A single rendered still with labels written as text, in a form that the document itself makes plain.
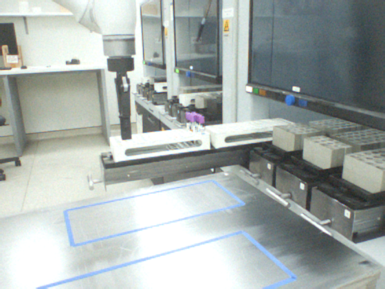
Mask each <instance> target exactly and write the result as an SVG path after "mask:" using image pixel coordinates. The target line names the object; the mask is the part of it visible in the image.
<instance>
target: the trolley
mask: <svg viewBox="0 0 385 289"><path fill-rule="evenodd" d="M381 271H382V269H381V268H380V267H379V266H377V265H376V264H374V263H373V262H371V261H370V260H368V259H367V258H365V257H364V256H361V255H360V254H358V253H357V252H355V251H354V250H352V249H351V248H349V247H348V246H347V245H345V244H342V243H341V242H339V241H338V240H337V239H336V238H334V237H332V236H330V235H329V234H328V233H326V232H324V231H322V230H321V229H319V228H318V227H316V226H314V225H313V224H312V223H311V222H309V221H307V220H306V219H305V218H303V217H301V216H299V215H297V214H296V213H295V212H293V211H291V210H290V209H288V208H287V207H286V206H283V205H282V204H281V203H280V202H278V201H277V200H274V199H272V198H271V197H270V196H268V195H266V194H264V193H263V192H262V191H261V190H259V189H257V188H256V187H255V186H253V185H251V184H250V183H247V182H246V181H244V180H243V179H241V178H240V177H239V176H237V175H235V174H233V173H232V172H231V171H224V172H220V173H214V174H210V175H204V176H201V177H197V178H191V179H187V180H181V181H177V182H171V183H163V184H157V185H153V186H147V187H143V188H140V189H133V190H130V191H124V192H120V193H114V194H110V195H104V196H100V197H91V198H87V199H83V200H78V201H74V202H68V203H64V204H57V205H53V206H48V207H44V208H35V209H31V210H28V211H21V212H18V213H12V214H8V215H2V216H0V289H375V287H376V283H377V280H378V279H380V276H381Z"/></svg>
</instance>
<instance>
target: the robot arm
mask: <svg viewBox="0 0 385 289"><path fill-rule="evenodd" d="M52 1H53V2H55V3H56V4H59V5H61V6H63V7H64V8H66V9H67V10H69V11H70V12H71V13H72V14H74V16H75V18H76V21H77V22H78V23H79V24H81V25H84V26H85V27H86V28H88V29H89V30H90V31H92V32H95V33H97V34H102V47H103V54H104V56H108V57H109V58H107V68H108V71H109V72H116V78H114V83H115V90H116V94H117V99H118V111H119V113H120V115H119V119H120V129H121V138H122V140H131V139H132V134H131V117H130V116H131V98H130V88H131V86H130V79H129V78H128V74H127V72H132V71H134V69H135V67H134V58H131V56H135V55H136V53H135V27H136V8H137V6H136V0H52Z"/></svg>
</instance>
